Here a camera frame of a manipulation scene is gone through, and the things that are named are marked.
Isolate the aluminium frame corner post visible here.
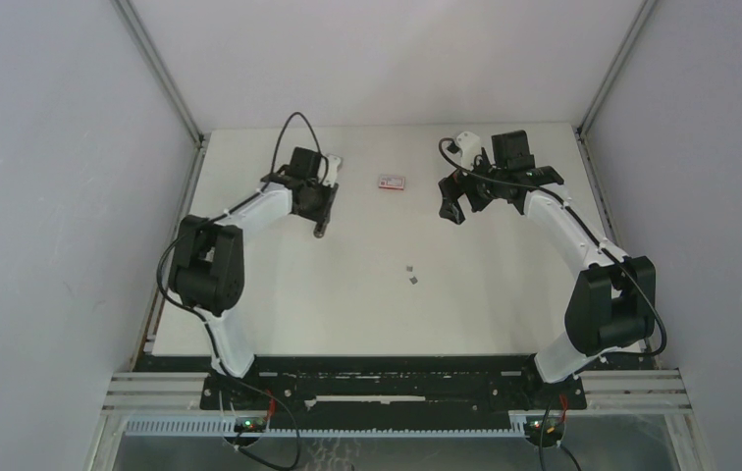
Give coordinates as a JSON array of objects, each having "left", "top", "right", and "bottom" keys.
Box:
[{"left": 111, "top": 0, "right": 204, "bottom": 147}]

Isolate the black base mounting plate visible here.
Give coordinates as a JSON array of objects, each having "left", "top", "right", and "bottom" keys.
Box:
[{"left": 133, "top": 355, "right": 655, "bottom": 432}]

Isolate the white cable duct strip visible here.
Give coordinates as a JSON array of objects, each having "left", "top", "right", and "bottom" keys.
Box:
[{"left": 124, "top": 415, "right": 526, "bottom": 439}]

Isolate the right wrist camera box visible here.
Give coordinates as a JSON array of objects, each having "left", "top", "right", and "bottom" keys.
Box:
[{"left": 453, "top": 131, "right": 482, "bottom": 171}]

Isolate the red white staple box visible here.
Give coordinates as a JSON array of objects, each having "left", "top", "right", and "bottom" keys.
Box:
[{"left": 378, "top": 175, "right": 405, "bottom": 191}]

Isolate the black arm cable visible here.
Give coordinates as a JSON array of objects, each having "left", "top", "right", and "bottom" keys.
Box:
[
  {"left": 437, "top": 137, "right": 668, "bottom": 359},
  {"left": 154, "top": 111, "right": 330, "bottom": 392}
]

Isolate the black and grey large stapler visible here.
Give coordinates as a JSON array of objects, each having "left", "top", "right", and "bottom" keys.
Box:
[{"left": 313, "top": 219, "right": 329, "bottom": 238}]

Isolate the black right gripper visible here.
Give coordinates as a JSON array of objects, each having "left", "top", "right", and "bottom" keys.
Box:
[{"left": 441, "top": 148, "right": 508, "bottom": 224}]

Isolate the aluminium front rail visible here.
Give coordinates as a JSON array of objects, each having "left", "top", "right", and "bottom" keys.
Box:
[{"left": 102, "top": 370, "right": 692, "bottom": 415}]

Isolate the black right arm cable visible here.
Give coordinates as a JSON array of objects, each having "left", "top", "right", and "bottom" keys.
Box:
[{"left": 437, "top": 137, "right": 668, "bottom": 359}]

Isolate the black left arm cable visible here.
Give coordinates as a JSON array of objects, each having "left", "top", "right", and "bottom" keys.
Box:
[{"left": 154, "top": 111, "right": 330, "bottom": 392}]

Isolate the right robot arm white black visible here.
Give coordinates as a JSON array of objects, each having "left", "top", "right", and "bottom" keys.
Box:
[{"left": 439, "top": 130, "right": 665, "bottom": 408}]

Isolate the right aluminium frame post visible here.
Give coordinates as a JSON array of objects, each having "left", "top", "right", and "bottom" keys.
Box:
[{"left": 576, "top": 0, "right": 660, "bottom": 140}]

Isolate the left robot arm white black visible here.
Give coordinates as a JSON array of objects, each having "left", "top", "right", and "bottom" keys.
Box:
[{"left": 162, "top": 147, "right": 343, "bottom": 409}]

